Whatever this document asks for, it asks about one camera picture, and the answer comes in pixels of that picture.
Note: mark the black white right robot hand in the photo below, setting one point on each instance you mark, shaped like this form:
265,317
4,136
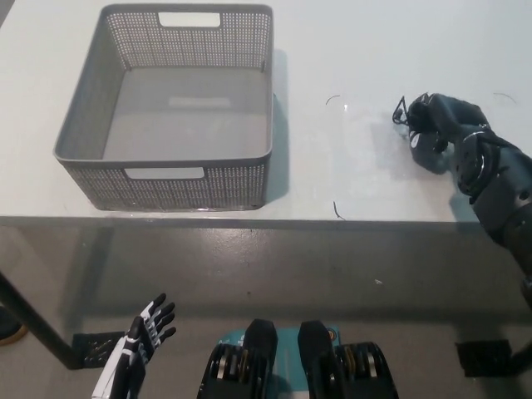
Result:
457,116

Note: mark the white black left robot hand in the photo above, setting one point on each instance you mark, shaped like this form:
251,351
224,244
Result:
133,353

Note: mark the black metal table leg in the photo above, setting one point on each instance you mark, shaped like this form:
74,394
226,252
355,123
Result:
523,355
37,322

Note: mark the black shoe with tan sole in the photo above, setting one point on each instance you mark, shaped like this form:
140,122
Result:
10,328

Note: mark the grey perforated plastic basket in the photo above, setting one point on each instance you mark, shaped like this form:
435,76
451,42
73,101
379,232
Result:
174,189

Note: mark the black teal robot body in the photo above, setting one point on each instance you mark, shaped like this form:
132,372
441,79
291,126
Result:
316,353

